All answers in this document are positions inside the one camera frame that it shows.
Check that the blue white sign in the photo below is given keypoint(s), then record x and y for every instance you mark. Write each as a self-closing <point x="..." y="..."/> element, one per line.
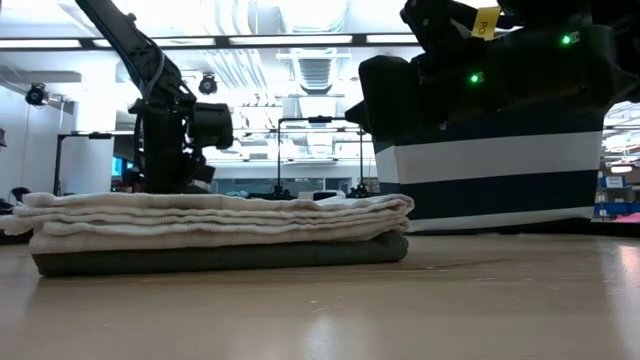
<point x="611" y="182"/>

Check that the white ceiling vent duct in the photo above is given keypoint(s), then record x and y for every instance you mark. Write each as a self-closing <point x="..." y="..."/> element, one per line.
<point x="180" y="115"/>

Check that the navy white striped fabric bin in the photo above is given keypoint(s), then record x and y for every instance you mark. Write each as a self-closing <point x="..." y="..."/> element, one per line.
<point x="500" y="160"/>

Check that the grey kitchen towel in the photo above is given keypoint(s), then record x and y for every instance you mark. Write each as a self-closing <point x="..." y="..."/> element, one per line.
<point x="225" y="257"/>

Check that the blue lit screen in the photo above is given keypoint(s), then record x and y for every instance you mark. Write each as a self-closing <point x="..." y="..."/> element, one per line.
<point x="120" y="167"/>

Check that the silver ribbed ceiling duct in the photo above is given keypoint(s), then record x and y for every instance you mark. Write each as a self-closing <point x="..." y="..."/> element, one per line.
<point x="315" y="75"/>

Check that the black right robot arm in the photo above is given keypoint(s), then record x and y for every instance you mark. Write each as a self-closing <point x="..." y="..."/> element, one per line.
<point x="575" y="75"/>

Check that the black background robot arm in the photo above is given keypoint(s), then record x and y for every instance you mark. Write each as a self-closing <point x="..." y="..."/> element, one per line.
<point x="361" y="191"/>
<point x="274" y="192"/>

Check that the red flat object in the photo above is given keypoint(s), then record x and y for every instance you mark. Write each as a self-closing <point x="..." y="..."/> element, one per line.
<point x="629" y="218"/>

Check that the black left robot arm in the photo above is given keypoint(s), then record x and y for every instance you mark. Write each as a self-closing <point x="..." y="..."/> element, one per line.
<point x="165" y="140"/>

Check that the white cloth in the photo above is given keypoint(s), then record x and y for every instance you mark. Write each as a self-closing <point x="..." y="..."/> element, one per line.
<point x="200" y="220"/>

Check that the white device blue display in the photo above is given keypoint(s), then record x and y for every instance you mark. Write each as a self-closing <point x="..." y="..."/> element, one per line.
<point x="325" y="195"/>

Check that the black background table frame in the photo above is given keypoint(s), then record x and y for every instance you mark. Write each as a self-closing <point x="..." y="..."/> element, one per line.
<point x="58" y="160"/>

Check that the blue plastic bin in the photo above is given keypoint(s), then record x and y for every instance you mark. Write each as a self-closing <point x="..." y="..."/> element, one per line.
<point x="617" y="208"/>

